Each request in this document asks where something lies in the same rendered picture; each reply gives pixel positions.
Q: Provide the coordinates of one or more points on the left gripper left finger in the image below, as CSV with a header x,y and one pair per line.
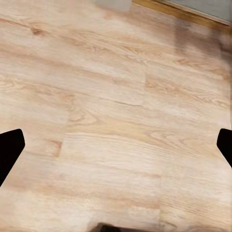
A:
x,y
12,144

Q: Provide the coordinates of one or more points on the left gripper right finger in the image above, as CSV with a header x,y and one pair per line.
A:
x,y
224,143

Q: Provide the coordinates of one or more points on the fixed window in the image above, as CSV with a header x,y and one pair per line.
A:
x,y
214,14

